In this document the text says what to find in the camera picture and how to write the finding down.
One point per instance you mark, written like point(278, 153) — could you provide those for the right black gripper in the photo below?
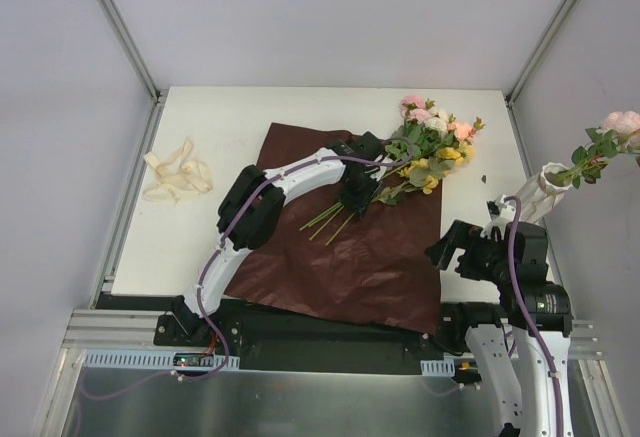
point(467, 256)

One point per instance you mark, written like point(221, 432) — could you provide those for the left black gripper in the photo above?
point(358, 198)

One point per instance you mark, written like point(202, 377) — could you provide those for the red wrapping paper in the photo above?
point(361, 270)

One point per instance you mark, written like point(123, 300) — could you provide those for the artificial flower bouquet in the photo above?
point(428, 145)

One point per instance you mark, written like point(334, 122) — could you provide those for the cream ribbon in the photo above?
point(180, 176)

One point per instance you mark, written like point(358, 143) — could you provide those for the pink rose stem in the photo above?
point(617, 135)

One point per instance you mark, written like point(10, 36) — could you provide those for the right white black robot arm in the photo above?
point(521, 344)

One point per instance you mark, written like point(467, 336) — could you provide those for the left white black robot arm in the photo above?
point(251, 210)

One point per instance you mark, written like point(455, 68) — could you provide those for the white ribbed vase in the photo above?
point(540, 194)

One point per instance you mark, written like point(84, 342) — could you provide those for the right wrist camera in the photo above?
point(501, 212)

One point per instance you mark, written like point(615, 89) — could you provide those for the right white cable duct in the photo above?
point(438, 368)

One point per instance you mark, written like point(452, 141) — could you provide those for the white cable duct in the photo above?
point(438, 368)
point(158, 360)

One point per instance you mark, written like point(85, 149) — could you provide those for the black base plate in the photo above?
point(254, 337)

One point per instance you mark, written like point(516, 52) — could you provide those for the left white cable duct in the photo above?
point(158, 360)

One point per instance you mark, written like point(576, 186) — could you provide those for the right aluminium frame post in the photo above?
point(542, 46)

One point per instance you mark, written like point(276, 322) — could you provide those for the aluminium frame post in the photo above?
point(542, 46)
point(127, 43)

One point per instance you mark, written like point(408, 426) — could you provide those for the left aluminium frame post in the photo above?
point(127, 43)

